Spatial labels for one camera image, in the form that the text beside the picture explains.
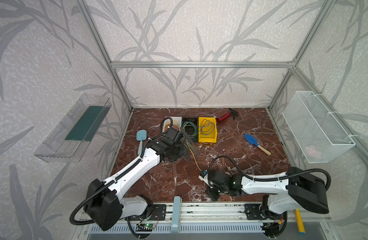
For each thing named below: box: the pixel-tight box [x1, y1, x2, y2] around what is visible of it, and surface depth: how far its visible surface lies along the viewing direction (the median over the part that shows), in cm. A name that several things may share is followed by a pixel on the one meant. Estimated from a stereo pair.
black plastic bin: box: [182, 117, 199, 142], surface depth 104 cm
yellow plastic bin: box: [198, 117, 218, 143], surface depth 104 cm
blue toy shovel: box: [244, 133, 272, 156], surface depth 104 cm
